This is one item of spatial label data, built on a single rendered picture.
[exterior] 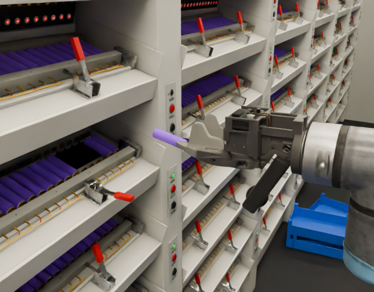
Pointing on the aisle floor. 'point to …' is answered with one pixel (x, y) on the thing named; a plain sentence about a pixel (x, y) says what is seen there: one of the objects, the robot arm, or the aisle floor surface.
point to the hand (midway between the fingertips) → (187, 145)
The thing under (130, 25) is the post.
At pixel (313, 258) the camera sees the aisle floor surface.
